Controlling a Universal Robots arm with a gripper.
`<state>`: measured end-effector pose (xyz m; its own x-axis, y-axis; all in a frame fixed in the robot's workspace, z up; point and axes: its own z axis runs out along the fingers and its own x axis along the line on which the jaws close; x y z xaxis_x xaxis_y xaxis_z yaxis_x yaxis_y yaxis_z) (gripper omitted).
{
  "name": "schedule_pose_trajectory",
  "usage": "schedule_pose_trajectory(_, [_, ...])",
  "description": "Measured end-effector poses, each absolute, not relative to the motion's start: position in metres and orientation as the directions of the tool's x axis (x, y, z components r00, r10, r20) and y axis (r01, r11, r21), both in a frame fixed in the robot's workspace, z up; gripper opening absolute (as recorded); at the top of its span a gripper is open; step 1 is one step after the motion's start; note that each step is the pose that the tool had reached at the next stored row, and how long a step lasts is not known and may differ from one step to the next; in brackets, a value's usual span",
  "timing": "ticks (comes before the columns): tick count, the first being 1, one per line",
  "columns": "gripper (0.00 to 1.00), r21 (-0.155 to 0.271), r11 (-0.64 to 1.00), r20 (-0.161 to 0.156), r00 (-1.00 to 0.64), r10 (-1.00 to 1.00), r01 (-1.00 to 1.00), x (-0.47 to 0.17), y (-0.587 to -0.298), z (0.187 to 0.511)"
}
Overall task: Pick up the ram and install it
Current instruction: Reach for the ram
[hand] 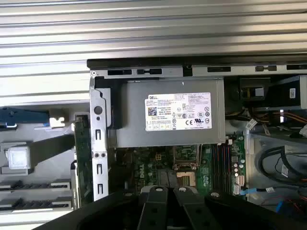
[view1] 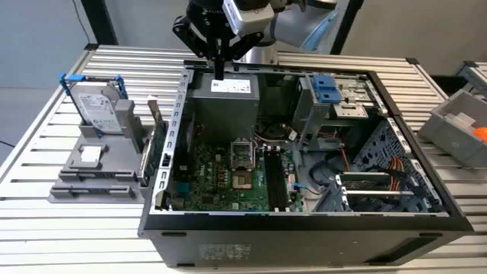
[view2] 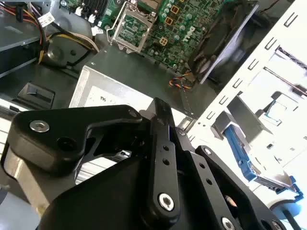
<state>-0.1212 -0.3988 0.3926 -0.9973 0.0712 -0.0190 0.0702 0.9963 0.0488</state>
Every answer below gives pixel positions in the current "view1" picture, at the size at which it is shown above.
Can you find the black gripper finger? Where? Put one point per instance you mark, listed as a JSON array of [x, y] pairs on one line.
[[190, 34], [247, 45]]

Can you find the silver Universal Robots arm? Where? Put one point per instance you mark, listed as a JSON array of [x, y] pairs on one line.
[[292, 28]]

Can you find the black RAM slot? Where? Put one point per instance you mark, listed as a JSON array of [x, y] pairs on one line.
[[279, 179], [270, 179], [283, 179], [275, 179]]

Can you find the grey power supply unit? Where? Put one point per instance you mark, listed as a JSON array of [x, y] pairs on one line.
[[224, 114]]

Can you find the blue plastic drive latch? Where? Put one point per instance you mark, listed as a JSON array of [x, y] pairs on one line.
[[324, 91]]

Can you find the hard disk in blue carrier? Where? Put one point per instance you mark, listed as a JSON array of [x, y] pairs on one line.
[[95, 108]]

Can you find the thin metal locking lever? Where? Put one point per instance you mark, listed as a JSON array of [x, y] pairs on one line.
[[254, 157]]

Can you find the green graphics card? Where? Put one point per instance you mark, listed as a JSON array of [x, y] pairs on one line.
[[154, 154]]

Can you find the CPU socket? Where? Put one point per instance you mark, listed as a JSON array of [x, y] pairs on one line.
[[242, 179]]

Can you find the grey parts rack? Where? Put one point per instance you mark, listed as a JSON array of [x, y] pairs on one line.
[[114, 160]]

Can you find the green motherboard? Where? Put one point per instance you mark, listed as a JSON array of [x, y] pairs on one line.
[[212, 182]]

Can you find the silver CPU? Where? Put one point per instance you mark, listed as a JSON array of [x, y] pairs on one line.
[[91, 154]]

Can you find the teal expansion slot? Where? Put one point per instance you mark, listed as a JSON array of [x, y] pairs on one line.
[[183, 191]]

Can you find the metal disk bay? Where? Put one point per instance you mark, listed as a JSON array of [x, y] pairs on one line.
[[365, 185]]

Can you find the white block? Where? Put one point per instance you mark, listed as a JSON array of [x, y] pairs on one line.
[[461, 120]]

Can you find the grey plastic bin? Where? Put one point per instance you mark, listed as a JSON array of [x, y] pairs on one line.
[[453, 142]]

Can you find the orange ball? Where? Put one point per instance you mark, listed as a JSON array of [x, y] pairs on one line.
[[481, 134]]

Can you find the open black PC case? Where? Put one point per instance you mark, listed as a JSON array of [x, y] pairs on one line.
[[266, 248]]

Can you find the black frame post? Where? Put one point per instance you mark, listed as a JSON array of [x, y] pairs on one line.
[[349, 25], [100, 23]]

